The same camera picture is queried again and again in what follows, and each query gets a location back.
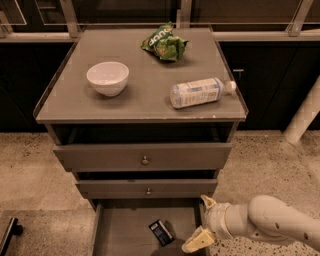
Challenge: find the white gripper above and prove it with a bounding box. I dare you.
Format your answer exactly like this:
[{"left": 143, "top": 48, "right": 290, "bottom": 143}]
[{"left": 182, "top": 194, "right": 233, "bottom": 253}]

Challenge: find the blue rxbar wrapper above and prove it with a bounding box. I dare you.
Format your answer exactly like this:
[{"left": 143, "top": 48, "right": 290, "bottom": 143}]
[{"left": 149, "top": 219, "right": 175, "bottom": 247}]

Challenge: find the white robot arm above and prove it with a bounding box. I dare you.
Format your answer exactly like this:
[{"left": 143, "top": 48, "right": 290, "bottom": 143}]
[{"left": 183, "top": 83, "right": 320, "bottom": 252}]

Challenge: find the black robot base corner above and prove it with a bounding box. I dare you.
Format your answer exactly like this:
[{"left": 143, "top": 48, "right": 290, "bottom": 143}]
[{"left": 0, "top": 218, "right": 24, "bottom": 256}]

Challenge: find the grey top drawer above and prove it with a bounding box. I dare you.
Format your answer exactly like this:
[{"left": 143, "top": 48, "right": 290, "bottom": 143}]
[{"left": 54, "top": 143, "right": 231, "bottom": 172}]

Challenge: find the grey drawer cabinet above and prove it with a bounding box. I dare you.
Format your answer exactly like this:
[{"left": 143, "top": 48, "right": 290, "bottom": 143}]
[{"left": 32, "top": 27, "right": 250, "bottom": 256}]

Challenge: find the grey middle drawer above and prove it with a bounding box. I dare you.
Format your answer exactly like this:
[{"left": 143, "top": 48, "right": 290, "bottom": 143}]
[{"left": 76, "top": 179, "right": 217, "bottom": 199}]

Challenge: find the clear plastic water bottle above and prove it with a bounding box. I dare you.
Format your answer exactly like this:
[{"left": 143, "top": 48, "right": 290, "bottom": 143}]
[{"left": 170, "top": 78, "right": 237, "bottom": 109}]

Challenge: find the white ceramic bowl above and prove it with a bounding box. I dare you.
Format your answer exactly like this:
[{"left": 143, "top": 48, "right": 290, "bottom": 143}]
[{"left": 86, "top": 61, "right": 129, "bottom": 97}]

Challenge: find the green chip bag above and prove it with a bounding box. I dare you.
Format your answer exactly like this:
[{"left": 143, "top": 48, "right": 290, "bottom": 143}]
[{"left": 141, "top": 21, "right": 188, "bottom": 62}]

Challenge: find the metal railing frame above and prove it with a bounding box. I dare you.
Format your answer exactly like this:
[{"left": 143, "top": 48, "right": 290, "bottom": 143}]
[{"left": 0, "top": 0, "right": 320, "bottom": 42}]

